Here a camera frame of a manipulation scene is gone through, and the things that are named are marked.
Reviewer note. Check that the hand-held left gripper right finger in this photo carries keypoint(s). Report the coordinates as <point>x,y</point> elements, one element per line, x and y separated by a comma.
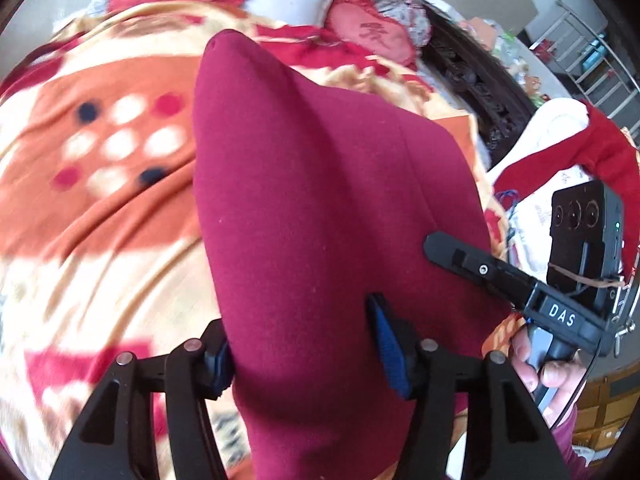
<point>389,347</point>

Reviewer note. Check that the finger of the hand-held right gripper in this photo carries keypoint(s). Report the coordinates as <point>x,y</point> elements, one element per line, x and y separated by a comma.
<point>470,260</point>

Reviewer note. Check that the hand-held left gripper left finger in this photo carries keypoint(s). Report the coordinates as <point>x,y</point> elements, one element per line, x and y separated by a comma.
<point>221,372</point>

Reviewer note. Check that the maroon garment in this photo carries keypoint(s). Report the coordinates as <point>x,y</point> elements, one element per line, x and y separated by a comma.
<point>310,185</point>

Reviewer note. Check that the person's right forearm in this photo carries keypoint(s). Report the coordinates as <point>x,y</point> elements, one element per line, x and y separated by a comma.
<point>570,440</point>

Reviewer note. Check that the person's right hand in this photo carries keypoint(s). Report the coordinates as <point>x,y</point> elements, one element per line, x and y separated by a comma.
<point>562,380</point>

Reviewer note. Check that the red and white garment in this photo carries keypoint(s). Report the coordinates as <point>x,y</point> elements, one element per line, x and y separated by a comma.
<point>545,135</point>

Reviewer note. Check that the wooden cabinet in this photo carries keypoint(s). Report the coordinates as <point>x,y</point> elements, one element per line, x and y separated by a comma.
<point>600,410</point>

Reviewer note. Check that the metal rack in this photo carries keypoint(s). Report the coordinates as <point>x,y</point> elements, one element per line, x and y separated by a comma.
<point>613,67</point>

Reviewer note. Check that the orange printed blanket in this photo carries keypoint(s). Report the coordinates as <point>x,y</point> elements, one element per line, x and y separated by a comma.
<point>100,235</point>

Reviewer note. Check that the dark wooden headboard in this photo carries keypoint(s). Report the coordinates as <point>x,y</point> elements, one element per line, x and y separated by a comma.
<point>470,75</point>

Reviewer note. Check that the cluttered side table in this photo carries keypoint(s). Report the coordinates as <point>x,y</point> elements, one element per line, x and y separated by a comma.
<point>520,60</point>

